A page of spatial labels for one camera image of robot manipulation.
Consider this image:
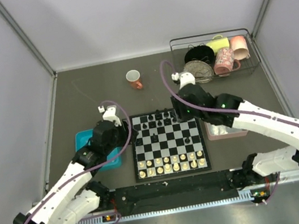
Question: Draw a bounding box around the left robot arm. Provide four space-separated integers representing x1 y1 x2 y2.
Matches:
12 116 138 224

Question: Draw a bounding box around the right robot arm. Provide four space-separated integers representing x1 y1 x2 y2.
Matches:
171 84 299 186

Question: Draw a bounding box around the chess board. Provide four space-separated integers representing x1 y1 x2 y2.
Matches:
130 109 212 183

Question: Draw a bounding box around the blue plastic tray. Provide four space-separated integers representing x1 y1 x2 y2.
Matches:
75 129 122 172

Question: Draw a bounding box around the patterned plate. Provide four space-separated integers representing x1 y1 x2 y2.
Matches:
183 60 214 84

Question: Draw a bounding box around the pink metal tray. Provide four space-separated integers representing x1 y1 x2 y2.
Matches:
204 122 248 141

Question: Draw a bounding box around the orange mug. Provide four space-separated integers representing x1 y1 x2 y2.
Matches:
125 69 143 90

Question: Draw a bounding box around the black bowl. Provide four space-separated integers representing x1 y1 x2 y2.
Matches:
184 45 215 64

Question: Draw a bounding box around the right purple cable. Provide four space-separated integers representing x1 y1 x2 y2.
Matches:
158 37 299 218

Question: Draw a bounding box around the purple cable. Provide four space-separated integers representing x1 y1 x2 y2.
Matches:
158 37 299 218
0 96 148 224

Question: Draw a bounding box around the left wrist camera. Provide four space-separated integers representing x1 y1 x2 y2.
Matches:
98 105 121 127

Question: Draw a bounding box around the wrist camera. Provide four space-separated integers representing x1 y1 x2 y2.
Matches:
98 105 121 127
171 71 196 90

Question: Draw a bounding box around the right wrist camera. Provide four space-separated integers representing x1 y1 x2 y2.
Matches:
171 71 196 90

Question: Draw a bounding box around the wire dish rack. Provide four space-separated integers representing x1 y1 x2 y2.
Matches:
169 28 260 83

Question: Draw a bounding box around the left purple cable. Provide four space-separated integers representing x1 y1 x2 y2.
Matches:
0 96 148 224

